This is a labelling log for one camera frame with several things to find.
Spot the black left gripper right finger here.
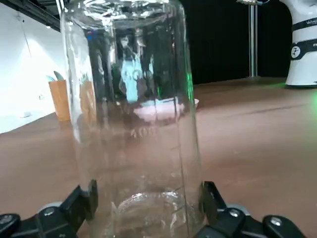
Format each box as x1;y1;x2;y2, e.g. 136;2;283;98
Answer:
195;180;317;238

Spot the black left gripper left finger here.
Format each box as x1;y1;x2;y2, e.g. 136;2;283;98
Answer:
0;178;99;238

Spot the clear glass jar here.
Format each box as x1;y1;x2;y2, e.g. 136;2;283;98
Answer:
60;0;207;238

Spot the pink plate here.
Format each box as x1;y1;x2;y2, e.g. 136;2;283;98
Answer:
133;98;200;122

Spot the silver metal rod stand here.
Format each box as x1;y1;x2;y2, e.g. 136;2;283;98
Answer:
236;0;264;78

